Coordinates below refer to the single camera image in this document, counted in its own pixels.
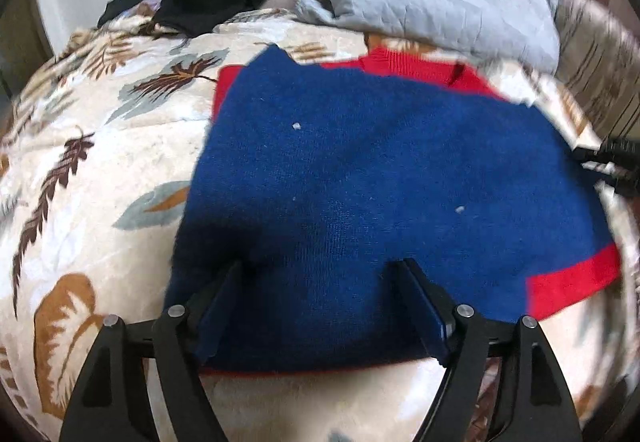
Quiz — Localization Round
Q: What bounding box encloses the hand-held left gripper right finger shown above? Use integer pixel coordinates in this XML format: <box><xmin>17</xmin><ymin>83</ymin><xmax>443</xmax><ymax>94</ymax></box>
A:
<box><xmin>387</xmin><ymin>259</ymin><xmax>583</xmax><ymax>442</ymax></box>

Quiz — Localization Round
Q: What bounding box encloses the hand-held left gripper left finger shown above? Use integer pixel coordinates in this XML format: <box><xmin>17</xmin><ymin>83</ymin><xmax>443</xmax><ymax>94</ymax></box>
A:
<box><xmin>59</xmin><ymin>261</ymin><xmax>244</xmax><ymax>442</ymax></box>

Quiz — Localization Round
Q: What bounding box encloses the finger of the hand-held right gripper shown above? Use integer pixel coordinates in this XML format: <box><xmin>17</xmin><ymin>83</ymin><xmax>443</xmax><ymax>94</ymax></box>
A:
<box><xmin>595</xmin><ymin>169</ymin><xmax>640</xmax><ymax>199</ymax></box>
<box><xmin>572</xmin><ymin>136</ymin><xmax>640</xmax><ymax>169</ymax></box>

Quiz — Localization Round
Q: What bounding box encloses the red and blue sweater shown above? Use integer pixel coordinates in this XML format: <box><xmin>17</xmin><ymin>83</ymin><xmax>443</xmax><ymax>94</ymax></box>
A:
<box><xmin>162</xmin><ymin>44</ymin><xmax>623</xmax><ymax>376</ymax></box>

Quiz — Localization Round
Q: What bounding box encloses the leaf-print blanket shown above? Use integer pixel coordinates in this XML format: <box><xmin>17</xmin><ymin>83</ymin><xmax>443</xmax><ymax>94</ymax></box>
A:
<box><xmin>0</xmin><ymin>9</ymin><xmax>640</xmax><ymax>442</ymax></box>

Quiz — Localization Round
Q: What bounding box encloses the wooden door frame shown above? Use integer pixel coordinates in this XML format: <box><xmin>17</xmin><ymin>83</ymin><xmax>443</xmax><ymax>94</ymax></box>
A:
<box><xmin>0</xmin><ymin>0</ymin><xmax>53</xmax><ymax>90</ymax></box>

